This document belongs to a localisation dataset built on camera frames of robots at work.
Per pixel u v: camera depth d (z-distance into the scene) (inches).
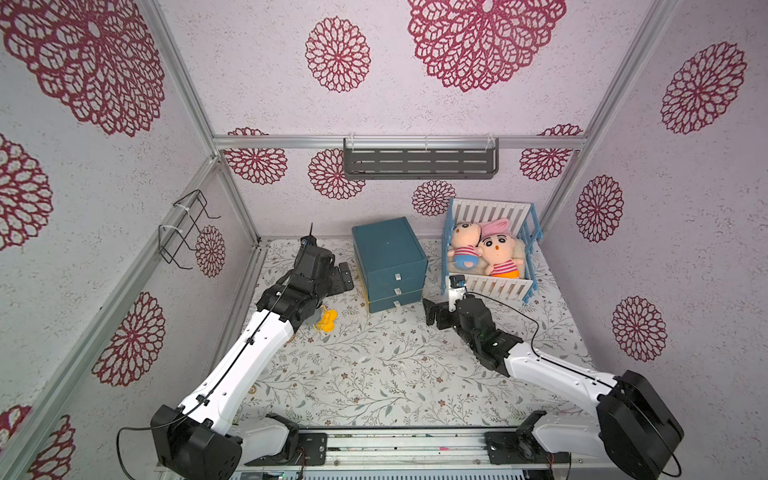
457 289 28.0
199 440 14.5
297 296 20.5
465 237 40.3
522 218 42.1
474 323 24.9
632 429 16.1
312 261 21.3
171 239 28.8
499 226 42.0
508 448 28.7
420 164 39.2
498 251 38.3
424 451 29.5
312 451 28.9
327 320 38.2
